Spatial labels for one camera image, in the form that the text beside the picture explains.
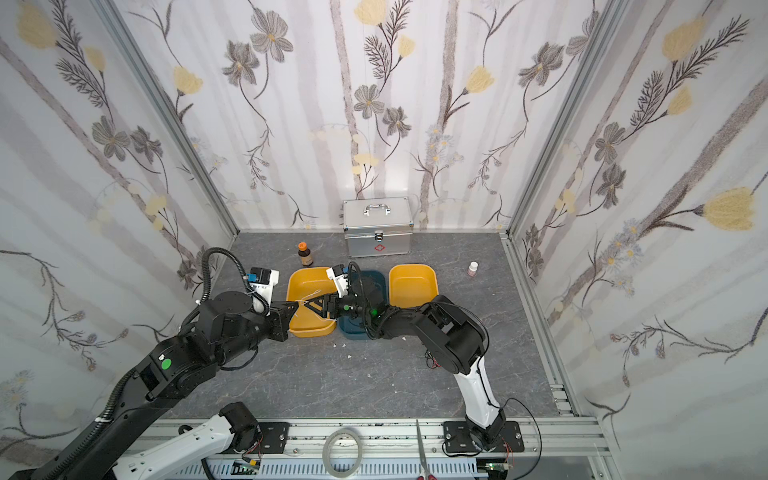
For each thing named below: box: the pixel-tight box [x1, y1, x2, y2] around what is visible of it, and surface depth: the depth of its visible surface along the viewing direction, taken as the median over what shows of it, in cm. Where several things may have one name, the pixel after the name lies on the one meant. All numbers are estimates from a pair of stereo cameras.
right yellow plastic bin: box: [388, 264, 439, 308], surface depth 105 cm
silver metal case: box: [343, 197, 414, 258], surface depth 109 cm
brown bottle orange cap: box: [298, 242, 313, 267], surface depth 108 cm
